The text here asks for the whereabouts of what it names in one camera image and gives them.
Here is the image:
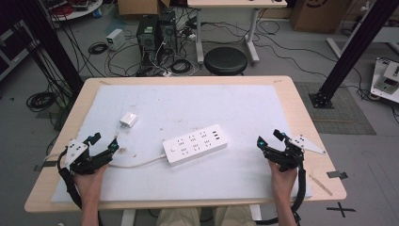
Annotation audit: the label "white foam mat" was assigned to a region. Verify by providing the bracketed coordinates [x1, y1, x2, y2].
[50, 83, 313, 203]

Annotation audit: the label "thin wooden stick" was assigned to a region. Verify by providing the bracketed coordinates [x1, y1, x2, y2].
[308, 173, 333, 197]

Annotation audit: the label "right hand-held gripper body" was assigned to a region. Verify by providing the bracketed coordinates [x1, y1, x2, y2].
[265, 134, 327, 173]

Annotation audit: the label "person's right hand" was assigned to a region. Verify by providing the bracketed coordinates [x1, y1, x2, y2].
[267, 159, 298, 202]

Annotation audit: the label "black metal frame post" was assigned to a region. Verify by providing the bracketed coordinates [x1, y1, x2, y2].
[10, 0, 85, 95]
[309, 0, 399, 109]

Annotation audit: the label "white charger plug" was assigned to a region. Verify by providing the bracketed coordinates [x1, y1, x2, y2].
[119, 111, 139, 129]

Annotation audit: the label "person's left hand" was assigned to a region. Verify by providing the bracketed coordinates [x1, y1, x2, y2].
[72, 162, 109, 202]

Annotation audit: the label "white power strip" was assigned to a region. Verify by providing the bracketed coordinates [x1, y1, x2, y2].
[162, 123, 230, 168]

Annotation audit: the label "black round stool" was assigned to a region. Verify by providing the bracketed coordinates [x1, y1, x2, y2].
[203, 46, 248, 76]

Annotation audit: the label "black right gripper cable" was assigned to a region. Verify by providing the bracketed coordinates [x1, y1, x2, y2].
[254, 158, 308, 226]

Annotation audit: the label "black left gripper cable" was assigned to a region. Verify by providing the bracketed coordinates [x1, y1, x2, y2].
[56, 147, 83, 210]

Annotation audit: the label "large cardboard box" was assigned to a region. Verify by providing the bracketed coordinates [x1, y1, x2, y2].
[289, 0, 354, 35]

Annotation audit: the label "white power strip cable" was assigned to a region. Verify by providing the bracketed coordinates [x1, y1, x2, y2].
[43, 152, 168, 170]

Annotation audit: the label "white table leg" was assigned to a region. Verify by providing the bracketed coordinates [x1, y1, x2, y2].
[249, 204, 263, 221]
[120, 208, 137, 226]

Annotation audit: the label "person's beige trouser legs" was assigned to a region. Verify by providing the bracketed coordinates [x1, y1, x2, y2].
[155, 205, 258, 226]

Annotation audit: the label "white device on floor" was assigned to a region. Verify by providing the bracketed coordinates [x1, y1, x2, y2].
[370, 56, 399, 105]

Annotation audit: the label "grey floor mat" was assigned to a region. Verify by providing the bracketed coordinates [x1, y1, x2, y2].
[294, 81, 377, 137]

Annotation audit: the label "round white table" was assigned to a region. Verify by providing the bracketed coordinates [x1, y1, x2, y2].
[40, 0, 104, 23]

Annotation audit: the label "coiled black cable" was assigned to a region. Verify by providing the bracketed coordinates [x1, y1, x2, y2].
[169, 58, 193, 75]
[25, 90, 58, 113]
[88, 41, 109, 56]

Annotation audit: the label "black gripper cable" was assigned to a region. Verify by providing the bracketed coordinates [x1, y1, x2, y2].
[254, 158, 308, 226]
[56, 147, 83, 210]

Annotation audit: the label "black tape piece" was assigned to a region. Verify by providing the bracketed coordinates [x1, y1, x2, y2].
[326, 170, 349, 180]

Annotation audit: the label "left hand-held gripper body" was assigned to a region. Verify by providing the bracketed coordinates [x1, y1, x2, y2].
[63, 137, 110, 176]

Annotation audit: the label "white background desk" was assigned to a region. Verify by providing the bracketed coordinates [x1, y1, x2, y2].
[186, 0, 288, 66]

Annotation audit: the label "white power supply box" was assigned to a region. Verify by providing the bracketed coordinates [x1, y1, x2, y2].
[105, 28, 127, 52]

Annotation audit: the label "black computer tower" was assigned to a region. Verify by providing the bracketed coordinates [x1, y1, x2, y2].
[157, 9, 179, 55]
[136, 14, 160, 65]

